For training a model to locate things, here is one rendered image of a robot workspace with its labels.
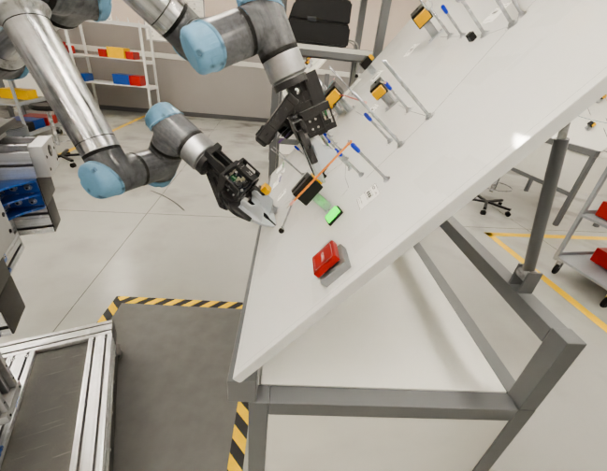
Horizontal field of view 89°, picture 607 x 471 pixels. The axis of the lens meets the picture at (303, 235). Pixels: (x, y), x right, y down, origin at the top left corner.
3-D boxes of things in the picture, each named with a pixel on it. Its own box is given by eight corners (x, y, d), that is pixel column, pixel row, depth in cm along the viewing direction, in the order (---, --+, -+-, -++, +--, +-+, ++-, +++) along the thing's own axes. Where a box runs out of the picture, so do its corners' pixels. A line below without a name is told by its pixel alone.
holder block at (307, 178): (303, 201, 72) (291, 190, 71) (320, 182, 71) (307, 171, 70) (306, 206, 68) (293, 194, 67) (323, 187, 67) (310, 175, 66)
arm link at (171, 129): (163, 126, 75) (174, 96, 70) (196, 157, 75) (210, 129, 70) (137, 131, 68) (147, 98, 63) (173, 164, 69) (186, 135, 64)
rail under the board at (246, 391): (227, 402, 60) (226, 380, 57) (268, 186, 163) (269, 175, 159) (255, 403, 61) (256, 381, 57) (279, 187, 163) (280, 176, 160)
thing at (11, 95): (33, 148, 429) (3, 59, 376) (-9, 146, 421) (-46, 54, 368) (68, 133, 514) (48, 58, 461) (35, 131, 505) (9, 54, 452)
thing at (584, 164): (555, 225, 358) (644, 64, 277) (490, 189, 459) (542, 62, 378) (607, 227, 368) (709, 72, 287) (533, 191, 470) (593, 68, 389)
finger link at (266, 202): (281, 217, 67) (250, 188, 67) (273, 228, 72) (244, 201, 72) (290, 208, 69) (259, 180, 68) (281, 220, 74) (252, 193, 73)
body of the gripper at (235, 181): (240, 193, 63) (196, 153, 63) (232, 212, 70) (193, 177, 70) (264, 174, 67) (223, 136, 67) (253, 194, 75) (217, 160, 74)
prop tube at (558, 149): (522, 285, 67) (557, 142, 51) (514, 277, 69) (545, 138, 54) (538, 282, 66) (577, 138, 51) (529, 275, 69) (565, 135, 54)
